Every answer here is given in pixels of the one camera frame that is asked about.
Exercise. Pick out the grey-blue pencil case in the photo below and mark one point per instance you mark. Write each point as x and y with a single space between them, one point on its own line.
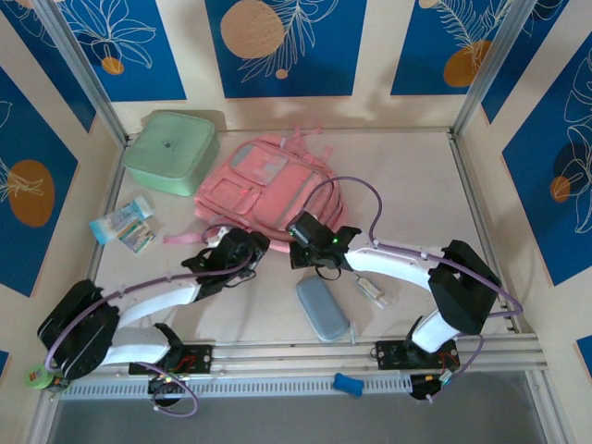
321 307

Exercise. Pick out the pink student backpack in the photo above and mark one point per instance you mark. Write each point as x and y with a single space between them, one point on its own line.
259 185

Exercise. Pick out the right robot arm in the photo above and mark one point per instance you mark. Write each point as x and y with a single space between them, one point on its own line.
393 268

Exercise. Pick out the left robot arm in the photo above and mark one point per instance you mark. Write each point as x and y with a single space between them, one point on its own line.
157 300

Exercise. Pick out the mint green lunch bag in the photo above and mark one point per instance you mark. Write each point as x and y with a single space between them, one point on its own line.
166 148

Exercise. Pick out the blue white tissue pack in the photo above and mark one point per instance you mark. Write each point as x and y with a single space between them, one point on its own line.
111 222

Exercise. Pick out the small white bottle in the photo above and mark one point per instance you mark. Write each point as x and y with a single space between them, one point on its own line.
370 287

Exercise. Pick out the clear plastic pouch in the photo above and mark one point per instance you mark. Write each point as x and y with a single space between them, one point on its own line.
388 296

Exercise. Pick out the colourful flat packet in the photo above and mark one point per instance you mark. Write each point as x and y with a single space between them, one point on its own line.
141 238

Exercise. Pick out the blue bone-shaped object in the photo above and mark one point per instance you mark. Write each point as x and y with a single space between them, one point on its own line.
348 384

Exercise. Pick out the black controller board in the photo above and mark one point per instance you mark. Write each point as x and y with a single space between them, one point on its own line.
423 386
166 384

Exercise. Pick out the green tape roll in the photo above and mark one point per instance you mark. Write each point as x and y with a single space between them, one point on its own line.
33 375

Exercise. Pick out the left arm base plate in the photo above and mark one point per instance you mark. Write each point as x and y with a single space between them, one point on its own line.
199 358

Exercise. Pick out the aluminium mounting rail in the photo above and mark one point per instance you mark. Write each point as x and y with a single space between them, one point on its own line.
296 353

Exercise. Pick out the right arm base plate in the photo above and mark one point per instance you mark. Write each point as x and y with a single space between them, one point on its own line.
388 353

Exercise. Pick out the aluminium table side rail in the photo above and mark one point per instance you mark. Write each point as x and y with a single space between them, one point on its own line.
113 185
468 176

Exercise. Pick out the aluminium frame post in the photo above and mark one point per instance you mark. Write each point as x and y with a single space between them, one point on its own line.
494 65
81 65

